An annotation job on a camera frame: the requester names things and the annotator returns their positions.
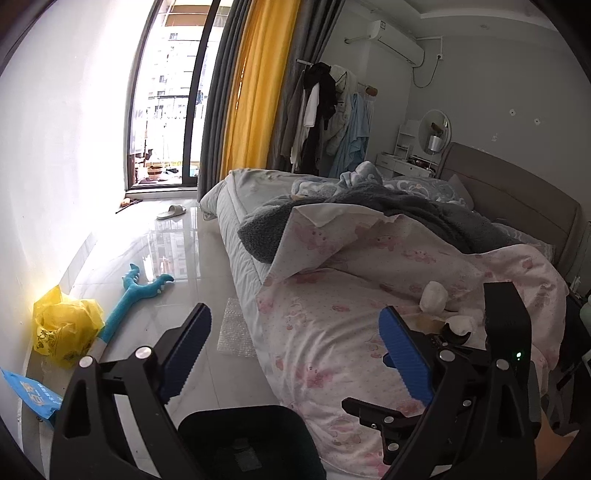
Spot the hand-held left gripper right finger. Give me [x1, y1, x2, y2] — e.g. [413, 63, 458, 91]
[379, 307, 542, 480]

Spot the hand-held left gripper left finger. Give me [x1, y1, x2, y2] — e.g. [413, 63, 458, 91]
[50, 302, 212, 480]

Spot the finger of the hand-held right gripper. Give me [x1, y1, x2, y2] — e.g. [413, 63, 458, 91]
[342, 397, 435, 467]

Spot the brown cardboard tape ring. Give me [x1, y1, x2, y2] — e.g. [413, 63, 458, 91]
[406, 313, 446, 334]

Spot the person's right forearm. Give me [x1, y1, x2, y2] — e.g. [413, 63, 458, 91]
[536, 408, 571, 480]

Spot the bubble wrap sheet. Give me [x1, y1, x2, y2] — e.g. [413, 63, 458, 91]
[215, 298, 257, 359]

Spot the white rolled sock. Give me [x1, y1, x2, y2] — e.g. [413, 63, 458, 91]
[419, 281, 450, 315]

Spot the blue toy grabber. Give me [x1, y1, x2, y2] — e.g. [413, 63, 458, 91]
[93, 263, 175, 366]

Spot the pink printed quilt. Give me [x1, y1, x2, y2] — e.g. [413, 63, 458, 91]
[256, 203, 570, 479]

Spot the black bin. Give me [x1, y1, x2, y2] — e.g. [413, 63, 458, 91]
[178, 405, 327, 480]

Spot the yellow plastic bag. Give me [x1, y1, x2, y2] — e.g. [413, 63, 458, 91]
[32, 285, 106, 369]

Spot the beige padded headboard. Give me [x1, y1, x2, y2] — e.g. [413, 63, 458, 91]
[436, 142, 583, 280]

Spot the grey fleece blanket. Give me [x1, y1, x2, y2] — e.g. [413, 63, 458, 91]
[238, 181, 522, 265]

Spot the blue grey patterned pillow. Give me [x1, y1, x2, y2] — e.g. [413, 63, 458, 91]
[382, 175, 474, 206]

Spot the blue packet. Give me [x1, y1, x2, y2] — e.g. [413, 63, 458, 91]
[0, 368, 64, 422]

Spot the white vanity table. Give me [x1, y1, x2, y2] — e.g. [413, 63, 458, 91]
[376, 152, 442, 179]

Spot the light blue plush blanket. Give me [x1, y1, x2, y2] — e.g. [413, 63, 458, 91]
[291, 160, 385, 198]

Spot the white desktop organiser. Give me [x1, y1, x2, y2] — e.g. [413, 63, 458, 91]
[393, 120, 422, 160]

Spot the round mirror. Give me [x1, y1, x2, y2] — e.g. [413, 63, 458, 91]
[418, 109, 452, 156]

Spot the light blue hanging garment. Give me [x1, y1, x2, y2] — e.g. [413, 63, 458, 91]
[329, 92, 374, 179]

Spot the grey curtain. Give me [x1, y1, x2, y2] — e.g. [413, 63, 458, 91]
[197, 0, 254, 205]
[266, 0, 347, 172]

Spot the beige hanging jacket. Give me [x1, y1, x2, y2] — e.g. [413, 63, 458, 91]
[324, 65, 357, 157]

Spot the grey hanging coat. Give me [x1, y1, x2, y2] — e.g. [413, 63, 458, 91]
[276, 69, 309, 163]

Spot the glass balcony door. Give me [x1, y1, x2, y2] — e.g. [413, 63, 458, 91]
[124, 0, 235, 193]

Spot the clothes rack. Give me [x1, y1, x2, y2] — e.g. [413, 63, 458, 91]
[295, 58, 380, 178]

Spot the yellow curtain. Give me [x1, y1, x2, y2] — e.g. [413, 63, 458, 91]
[219, 0, 304, 182]

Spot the white air conditioner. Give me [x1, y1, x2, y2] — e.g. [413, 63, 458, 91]
[367, 19, 426, 65]

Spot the air conditioner power cord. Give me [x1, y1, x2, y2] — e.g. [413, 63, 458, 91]
[412, 37, 445, 89]

